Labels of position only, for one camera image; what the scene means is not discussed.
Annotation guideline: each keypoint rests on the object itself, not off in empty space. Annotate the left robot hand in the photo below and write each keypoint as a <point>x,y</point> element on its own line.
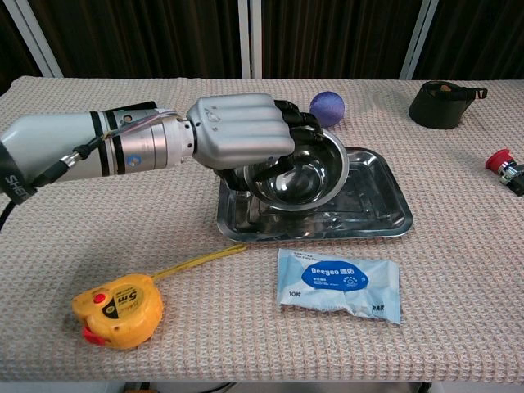
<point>245,131</point>

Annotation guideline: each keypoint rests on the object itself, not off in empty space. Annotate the silver metal bowl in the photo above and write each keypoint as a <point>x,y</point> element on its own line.
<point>303,172</point>

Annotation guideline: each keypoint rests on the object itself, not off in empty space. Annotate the rectangular silver metal tray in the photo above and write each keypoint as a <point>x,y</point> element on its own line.
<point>327,213</point>

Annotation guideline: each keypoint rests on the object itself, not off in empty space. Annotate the purple ball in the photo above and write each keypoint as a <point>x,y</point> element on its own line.
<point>327,109</point>

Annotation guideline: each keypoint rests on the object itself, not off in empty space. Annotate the beige woven tablecloth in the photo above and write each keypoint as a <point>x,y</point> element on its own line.
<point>262,286</point>

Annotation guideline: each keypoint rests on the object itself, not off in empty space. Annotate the blue wet wipes pack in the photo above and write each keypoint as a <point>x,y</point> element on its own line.
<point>338,286</point>

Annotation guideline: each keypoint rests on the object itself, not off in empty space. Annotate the black funnel-shaped cup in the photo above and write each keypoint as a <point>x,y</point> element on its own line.
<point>440,105</point>

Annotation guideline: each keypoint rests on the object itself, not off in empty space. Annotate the yellow tape measure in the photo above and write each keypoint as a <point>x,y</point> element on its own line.
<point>118,311</point>

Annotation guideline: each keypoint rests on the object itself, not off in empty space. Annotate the red emergency stop button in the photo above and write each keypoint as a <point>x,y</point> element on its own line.
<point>506,167</point>

